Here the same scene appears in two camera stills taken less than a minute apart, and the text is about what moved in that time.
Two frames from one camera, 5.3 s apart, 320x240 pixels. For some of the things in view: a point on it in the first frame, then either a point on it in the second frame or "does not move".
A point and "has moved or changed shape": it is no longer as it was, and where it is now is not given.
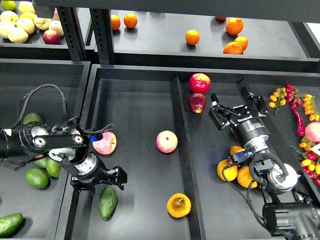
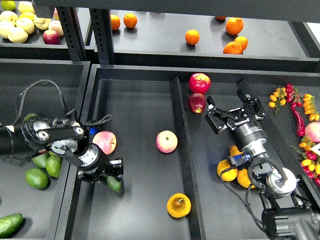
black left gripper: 91,169 to 92,164
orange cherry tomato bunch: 278,98 does not move
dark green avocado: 107,201 has moved or changed shape
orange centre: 192,37 does not move
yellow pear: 230,172 does not move
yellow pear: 178,205 does not move
